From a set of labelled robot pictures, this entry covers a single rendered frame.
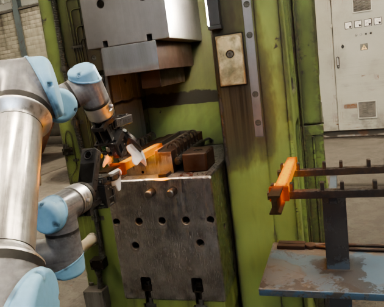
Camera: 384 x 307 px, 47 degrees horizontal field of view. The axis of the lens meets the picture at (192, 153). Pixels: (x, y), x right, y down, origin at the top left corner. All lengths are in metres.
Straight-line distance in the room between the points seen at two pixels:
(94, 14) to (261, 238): 0.99
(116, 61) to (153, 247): 0.65
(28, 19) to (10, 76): 9.46
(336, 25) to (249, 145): 5.20
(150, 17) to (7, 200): 0.96
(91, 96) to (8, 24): 9.57
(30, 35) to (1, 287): 9.77
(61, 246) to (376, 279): 0.78
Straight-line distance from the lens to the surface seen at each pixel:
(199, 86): 1.93
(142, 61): 1.50
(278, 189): 1.03
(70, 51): 1.78
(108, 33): 1.55
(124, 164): 1.28
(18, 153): 0.72
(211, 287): 1.57
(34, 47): 10.21
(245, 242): 1.69
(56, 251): 1.03
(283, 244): 1.42
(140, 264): 1.62
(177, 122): 1.98
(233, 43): 1.53
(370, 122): 6.71
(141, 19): 1.50
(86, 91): 1.15
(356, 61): 6.64
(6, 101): 0.78
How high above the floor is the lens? 1.26
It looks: 11 degrees down
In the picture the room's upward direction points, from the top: 7 degrees counter-clockwise
